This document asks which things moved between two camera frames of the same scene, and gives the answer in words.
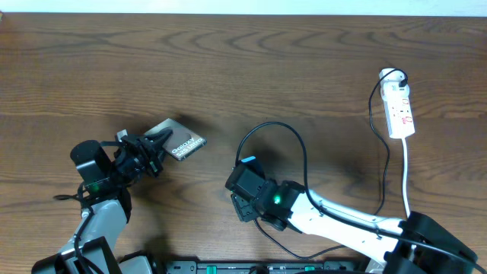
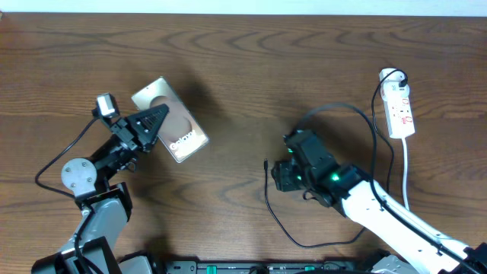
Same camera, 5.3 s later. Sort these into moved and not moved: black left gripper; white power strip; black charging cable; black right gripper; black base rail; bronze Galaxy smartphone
Moved: black left gripper; bronze Galaxy smartphone; black charging cable; black right gripper
Not moved: black base rail; white power strip
